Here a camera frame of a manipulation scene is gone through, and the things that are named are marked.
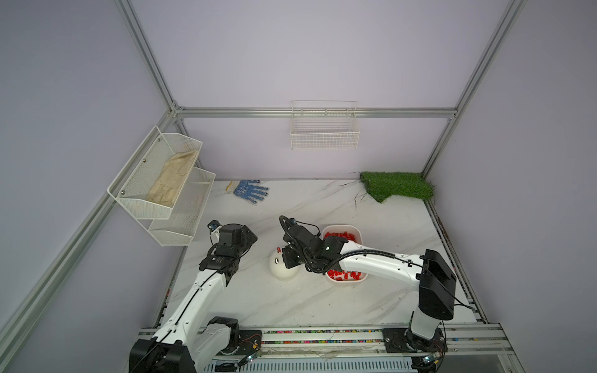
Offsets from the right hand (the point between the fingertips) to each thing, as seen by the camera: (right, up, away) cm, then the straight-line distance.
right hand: (286, 256), depth 79 cm
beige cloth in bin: (-41, +27, 0) cm, 49 cm away
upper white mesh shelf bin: (-47, +25, -1) cm, 53 cm away
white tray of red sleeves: (+26, +5, +18) cm, 32 cm away
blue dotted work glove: (-25, +25, +36) cm, 51 cm away
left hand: (-17, +5, +5) cm, 19 cm away
